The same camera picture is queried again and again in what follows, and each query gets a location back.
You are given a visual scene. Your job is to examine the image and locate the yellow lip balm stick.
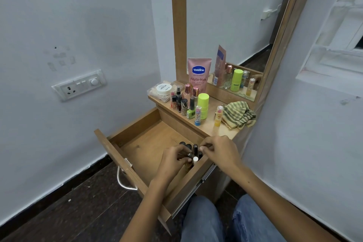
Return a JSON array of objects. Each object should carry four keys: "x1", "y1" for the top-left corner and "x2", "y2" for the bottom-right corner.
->
[{"x1": 213, "y1": 105, "x2": 225, "y2": 128}]

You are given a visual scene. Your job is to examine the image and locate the wooden drawer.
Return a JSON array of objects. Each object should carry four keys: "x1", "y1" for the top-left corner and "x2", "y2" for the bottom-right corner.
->
[{"x1": 94, "y1": 106, "x2": 217, "y2": 237}]

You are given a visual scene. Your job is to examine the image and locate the metal drawer slide rail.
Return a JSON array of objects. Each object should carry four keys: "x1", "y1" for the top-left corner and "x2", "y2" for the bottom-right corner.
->
[{"x1": 171, "y1": 163, "x2": 218, "y2": 219}]

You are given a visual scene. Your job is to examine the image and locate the person's right hand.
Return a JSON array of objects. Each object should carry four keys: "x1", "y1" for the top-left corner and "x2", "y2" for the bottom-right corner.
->
[{"x1": 200, "y1": 135, "x2": 243, "y2": 175}]

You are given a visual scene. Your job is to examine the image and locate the tall wall mirror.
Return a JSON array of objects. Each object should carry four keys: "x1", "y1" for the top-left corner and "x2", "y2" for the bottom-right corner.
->
[{"x1": 186, "y1": 0, "x2": 302, "y2": 102}]

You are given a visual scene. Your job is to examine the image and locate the wooden dressing table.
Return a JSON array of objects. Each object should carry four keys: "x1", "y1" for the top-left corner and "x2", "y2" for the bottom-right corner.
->
[{"x1": 147, "y1": 0, "x2": 321, "y2": 206}]

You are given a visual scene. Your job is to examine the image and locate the neon green stick container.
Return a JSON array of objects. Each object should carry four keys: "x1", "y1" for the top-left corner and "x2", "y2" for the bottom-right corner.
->
[{"x1": 197, "y1": 93, "x2": 210, "y2": 120}]

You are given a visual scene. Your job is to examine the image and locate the white window frame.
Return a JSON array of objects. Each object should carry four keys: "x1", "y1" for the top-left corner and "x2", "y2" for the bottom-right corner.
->
[{"x1": 295, "y1": 0, "x2": 363, "y2": 92}]

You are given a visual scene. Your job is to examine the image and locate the white wall switch panel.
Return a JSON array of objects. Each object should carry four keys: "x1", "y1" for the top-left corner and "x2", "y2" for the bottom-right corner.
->
[{"x1": 51, "y1": 69, "x2": 107, "y2": 102}]

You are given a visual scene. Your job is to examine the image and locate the pink lotion tube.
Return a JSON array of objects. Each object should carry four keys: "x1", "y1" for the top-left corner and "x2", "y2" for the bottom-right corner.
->
[{"x1": 187, "y1": 57, "x2": 213, "y2": 95}]

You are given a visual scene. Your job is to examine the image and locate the person's left leg blue jeans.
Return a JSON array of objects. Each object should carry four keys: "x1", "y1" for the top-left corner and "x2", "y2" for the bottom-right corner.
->
[{"x1": 180, "y1": 195, "x2": 228, "y2": 242}]

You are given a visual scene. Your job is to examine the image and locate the small black spray bottle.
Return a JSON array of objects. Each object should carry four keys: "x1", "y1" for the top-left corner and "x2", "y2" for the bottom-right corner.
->
[{"x1": 175, "y1": 86, "x2": 182, "y2": 112}]

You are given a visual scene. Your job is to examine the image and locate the person's right forearm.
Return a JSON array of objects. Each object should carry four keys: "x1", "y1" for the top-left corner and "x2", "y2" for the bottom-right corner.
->
[{"x1": 225, "y1": 162, "x2": 342, "y2": 242}]

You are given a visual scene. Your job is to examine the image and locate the green nail polish bottle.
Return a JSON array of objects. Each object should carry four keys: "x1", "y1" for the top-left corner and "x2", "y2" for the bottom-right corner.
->
[{"x1": 186, "y1": 97, "x2": 197, "y2": 118}]

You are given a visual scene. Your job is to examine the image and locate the person's right leg blue jeans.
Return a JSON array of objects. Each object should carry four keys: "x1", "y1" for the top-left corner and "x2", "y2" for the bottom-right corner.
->
[{"x1": 232, "y1": 194, "x2": 287, "y2": 242}]

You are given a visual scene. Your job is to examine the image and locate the white round cream jar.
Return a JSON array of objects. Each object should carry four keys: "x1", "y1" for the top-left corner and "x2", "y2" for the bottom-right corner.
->
[{"x1": 156, "y1": 83, "x2": 173, "y2": 94}]

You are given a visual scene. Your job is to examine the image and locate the person's left forearm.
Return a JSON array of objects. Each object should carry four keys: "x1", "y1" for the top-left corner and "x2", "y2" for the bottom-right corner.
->
[{"x1": 119, "y1": 177, "x2": 176, "y2": 242}]

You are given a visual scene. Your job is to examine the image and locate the green striped cloth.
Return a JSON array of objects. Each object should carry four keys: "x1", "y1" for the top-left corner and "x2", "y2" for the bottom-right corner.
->
[{"x1": 221, "y1": 101, "x2": 257, "y2": 131}]

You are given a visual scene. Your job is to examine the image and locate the person's leg blue jeans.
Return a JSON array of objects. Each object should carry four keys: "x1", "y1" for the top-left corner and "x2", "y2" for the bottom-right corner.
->
[
  {"x1": 232, "y1": 194, "x2": 287, "y2": 242},
  {"x1": 180, "y1": 195, "x2": 228, "y2": 242}
]

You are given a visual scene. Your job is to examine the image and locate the person's left hand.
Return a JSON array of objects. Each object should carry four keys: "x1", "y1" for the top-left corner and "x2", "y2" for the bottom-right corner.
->
[{"x1": 154, "y1": 145, "x2": 193, "y2": 185}]

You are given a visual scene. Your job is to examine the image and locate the metal drawer handle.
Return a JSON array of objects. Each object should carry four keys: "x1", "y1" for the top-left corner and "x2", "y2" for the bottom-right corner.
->
[{"x1": 116, "y1": 166, "x2": 138, "y2": 192}]

